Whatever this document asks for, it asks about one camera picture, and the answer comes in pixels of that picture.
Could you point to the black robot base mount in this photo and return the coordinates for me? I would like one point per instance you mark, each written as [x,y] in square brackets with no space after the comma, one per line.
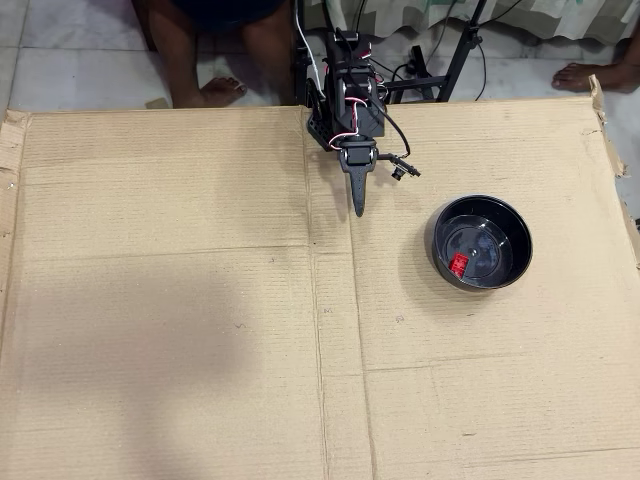
[317,130]

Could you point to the black round bowl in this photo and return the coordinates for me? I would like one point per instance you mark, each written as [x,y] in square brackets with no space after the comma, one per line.
[480,235]

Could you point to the black tripod stand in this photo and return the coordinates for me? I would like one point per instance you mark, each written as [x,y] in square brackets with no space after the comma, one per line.
[462,45]

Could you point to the red lego block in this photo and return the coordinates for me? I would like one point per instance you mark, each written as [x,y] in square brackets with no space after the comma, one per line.
[459,265]

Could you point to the brown cardboard sheet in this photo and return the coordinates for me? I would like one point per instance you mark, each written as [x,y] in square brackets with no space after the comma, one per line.
[150,250]

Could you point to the bystander's bare foot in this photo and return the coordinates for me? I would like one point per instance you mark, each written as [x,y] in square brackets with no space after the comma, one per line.
[595,75]

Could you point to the seated person's bare leg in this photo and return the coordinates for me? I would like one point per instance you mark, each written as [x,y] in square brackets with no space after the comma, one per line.
[180,50]
[267,55]

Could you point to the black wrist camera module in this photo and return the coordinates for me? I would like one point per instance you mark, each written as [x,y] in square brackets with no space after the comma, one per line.
[401,171]

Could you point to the small wooden scrap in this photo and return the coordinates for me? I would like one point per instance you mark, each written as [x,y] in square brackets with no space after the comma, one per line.
[156,103]

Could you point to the brown wooden furniture leg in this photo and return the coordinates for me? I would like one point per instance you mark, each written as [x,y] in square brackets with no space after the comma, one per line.
[140,20]

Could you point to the patterned bed cloth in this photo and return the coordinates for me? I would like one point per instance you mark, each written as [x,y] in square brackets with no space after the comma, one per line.
[525,12]

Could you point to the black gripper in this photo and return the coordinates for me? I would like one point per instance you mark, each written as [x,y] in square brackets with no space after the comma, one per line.
[358,155]

